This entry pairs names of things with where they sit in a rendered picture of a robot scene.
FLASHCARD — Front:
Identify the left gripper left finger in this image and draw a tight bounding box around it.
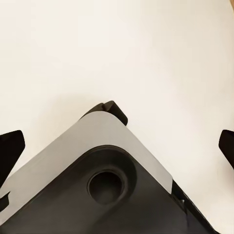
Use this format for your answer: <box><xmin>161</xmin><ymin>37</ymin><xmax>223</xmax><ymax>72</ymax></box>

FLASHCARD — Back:
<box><xmin>0</xmin><ymin>130</ymin><xmax>25</xmax><ymax>188</ymax></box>

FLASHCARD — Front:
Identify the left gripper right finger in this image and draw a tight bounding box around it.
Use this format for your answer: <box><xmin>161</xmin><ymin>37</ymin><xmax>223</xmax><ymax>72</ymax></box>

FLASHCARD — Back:
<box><xmin>218</xmin><ymin>130</ymin><xmax>234</xmax><ymax>169</ymax></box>

